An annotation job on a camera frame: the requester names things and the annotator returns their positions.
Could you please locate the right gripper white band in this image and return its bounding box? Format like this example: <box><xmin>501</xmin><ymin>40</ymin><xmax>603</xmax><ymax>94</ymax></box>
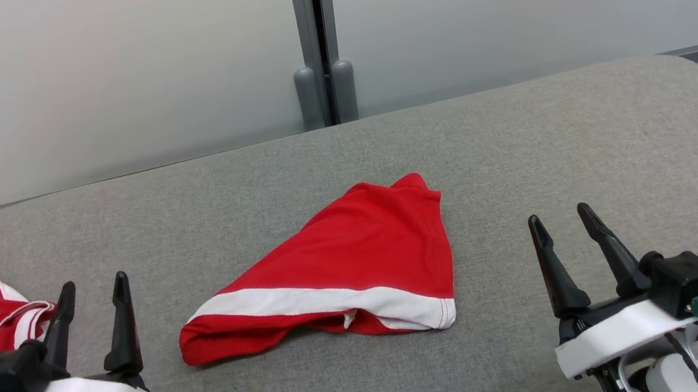
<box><xmin>526</xmin><ymin>190</ymin><xmax>698</xmax><ymax>385</ymax></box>

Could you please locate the red shorts white stripe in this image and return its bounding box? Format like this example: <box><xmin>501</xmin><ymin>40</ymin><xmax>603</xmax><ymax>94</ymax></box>
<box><xmin>162</xmin><ymin>169</ymin><xmax>461</xmax><ymax>369</ymax></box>

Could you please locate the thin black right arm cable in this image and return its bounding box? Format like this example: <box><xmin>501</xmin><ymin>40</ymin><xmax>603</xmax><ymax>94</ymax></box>
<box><xmin>662</xmin><ymin>327</ymin><xmax>698</xmax><ymax>392</ymax></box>

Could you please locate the grey cylindrical post foot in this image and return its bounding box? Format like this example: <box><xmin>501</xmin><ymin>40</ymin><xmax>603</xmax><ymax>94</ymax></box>
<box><xmin>330</xmin><ymin>58</ymin><xmax>360</xmax><ymax>123</ymax></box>
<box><xmin>292</xmin><ymin>65</ymin><xmax>324</xmax><ymax>133</ymax></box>

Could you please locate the grey partition post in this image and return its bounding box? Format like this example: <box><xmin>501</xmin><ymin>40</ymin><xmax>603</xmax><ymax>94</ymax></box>
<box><xmin>290</xmin><ymin>0</ymin><xmax>348</xmax><ymax>129</ymax></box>

